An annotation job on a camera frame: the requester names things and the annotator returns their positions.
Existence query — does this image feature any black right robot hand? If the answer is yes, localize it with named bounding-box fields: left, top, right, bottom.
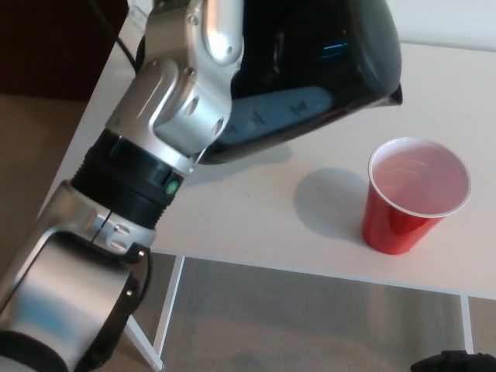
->
left=410, top=350, right=496, bottom=372

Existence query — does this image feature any black electric kettle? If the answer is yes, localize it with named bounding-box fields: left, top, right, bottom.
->
left=201, top=0, right=405, bottom=166

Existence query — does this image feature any red plastic cup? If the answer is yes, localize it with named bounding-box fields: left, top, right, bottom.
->
left=362, top=136, right=473, bottom=256

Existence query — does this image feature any white cabinet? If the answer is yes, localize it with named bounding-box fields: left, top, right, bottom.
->
left=126, top=0, right=496, bottom=50

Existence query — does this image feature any dark brown cabinet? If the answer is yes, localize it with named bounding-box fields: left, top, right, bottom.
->
left=0, top=0, right=129, bottom=102

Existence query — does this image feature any white metal-frame table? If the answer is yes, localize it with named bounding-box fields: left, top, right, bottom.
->
left=36, top=38, right=496, bottom=371

